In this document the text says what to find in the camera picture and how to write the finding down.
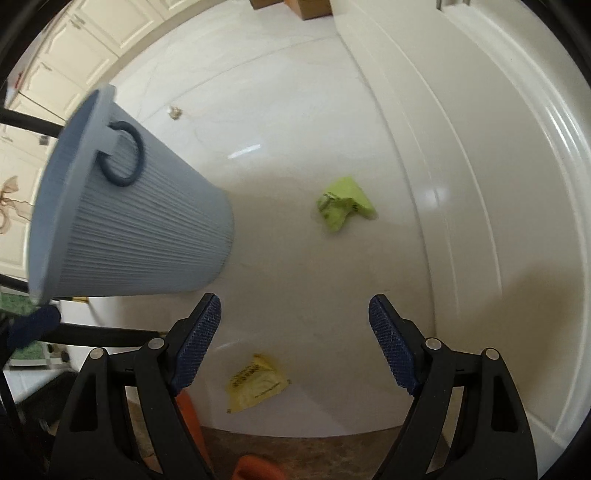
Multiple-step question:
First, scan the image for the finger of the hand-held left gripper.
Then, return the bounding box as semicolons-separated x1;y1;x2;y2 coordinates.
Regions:
7;305;62;349

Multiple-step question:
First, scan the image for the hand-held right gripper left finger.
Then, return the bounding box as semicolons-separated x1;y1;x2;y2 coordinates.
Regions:
54;293;221;480

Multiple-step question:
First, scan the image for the white panel door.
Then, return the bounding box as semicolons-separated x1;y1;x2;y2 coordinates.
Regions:
330;0;591;462

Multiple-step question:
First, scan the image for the blue ribbed waste bin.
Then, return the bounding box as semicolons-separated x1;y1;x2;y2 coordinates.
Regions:
27;84;235;305

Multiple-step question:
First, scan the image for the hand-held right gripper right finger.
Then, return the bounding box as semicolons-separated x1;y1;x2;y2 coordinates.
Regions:
368;294;539;480

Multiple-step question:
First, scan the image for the lime green snack packet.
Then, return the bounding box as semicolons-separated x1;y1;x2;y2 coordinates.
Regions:
316;176;376;234

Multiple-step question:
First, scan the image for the round orange table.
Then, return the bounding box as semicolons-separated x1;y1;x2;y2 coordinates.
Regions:
178;390;288;480

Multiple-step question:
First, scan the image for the yellow packet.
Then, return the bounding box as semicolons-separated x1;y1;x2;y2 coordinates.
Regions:
226;353;292;415

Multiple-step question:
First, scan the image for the large cardboard box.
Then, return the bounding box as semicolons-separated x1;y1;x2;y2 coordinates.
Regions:
284;0;332;21

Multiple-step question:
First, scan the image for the green patterned floor mat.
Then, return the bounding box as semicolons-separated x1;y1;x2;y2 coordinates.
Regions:
0;295;54;364

